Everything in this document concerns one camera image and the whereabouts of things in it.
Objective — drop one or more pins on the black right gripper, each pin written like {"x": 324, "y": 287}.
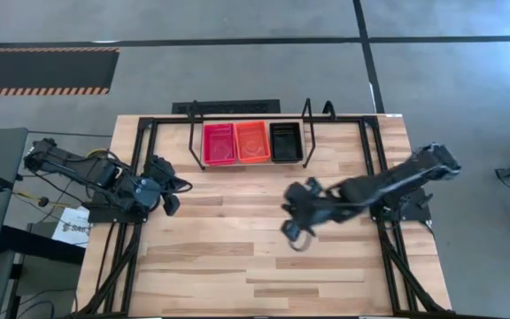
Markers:
{"x": 312, "y": 204}

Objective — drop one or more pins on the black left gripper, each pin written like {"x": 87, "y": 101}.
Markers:
{"x": 161, "y": 170}

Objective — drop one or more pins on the red plastic slotted basket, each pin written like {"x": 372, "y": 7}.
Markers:
{"x": 219, "y": 144}

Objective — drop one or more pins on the orange plastic slotted basket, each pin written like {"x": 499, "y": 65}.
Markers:
{"x": 252, "y": 142}

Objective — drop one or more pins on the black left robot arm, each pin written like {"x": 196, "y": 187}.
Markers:
{"x": 100, "y": 173}

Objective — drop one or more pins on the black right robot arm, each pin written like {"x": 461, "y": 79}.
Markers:
{"x": 396, "y": 177}

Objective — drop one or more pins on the white printed paper sheet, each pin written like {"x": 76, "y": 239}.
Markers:
{"x": 75, "y": 230}

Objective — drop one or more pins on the black round plug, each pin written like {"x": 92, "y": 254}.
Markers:
{"x": 43, "y": 202}

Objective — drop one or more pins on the black desk beam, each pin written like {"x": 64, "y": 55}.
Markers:
{"x": 38, "y": 246}

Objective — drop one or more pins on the grey side desk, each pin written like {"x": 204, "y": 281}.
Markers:
{"x": 2, "y": 146}

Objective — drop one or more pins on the black hazard striped floor mat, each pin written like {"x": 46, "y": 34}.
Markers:
{"x": 38, "y": 71}

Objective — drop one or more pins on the black square base plate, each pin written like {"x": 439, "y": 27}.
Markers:
{"x": 416, "y": 206}
{"x": 104, "y": 216}

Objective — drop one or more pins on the black frame wooden shelf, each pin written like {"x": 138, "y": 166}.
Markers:
{"x": 190, "y": 133}

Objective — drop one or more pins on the black aluminium rig frame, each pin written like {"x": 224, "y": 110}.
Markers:
{"x": 144, "y": 120}

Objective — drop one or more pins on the black metal arch bracket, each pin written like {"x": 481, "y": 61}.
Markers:
{"x": 328, "y": 103}

